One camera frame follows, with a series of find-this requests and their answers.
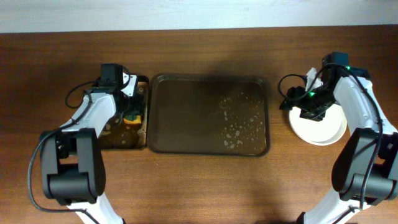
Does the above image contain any dark brown serving tray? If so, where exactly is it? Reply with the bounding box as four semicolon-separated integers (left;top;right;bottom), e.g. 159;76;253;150
147;73;271;157

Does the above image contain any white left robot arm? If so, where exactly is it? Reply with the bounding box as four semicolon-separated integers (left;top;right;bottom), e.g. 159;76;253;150
34;63;146;223

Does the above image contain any yellow green scrub sponge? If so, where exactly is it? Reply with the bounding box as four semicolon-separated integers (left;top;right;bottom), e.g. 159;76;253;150
123;115;142;125

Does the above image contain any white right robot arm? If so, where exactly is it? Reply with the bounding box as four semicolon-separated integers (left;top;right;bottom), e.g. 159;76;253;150
279;52;397;223

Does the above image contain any white plate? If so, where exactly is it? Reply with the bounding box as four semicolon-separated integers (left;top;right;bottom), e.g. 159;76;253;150
289;105;347;135
298;131;344;146

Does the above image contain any black tray with soapy water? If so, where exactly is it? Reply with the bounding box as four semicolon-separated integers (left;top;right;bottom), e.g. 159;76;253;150
98;75;149;150

